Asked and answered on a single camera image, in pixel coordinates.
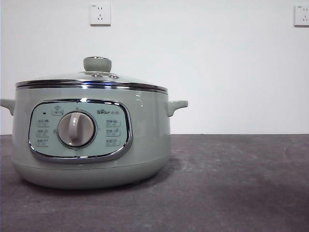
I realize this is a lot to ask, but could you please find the white wall socket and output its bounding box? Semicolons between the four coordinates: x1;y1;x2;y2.
90;3;112;27
294;4;309;27

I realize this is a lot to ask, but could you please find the glass lid with green knob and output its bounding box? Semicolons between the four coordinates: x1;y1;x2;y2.
15;56;169;93

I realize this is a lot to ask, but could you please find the pale green electric cooking pot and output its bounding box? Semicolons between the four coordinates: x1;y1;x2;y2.
0;86;189;190

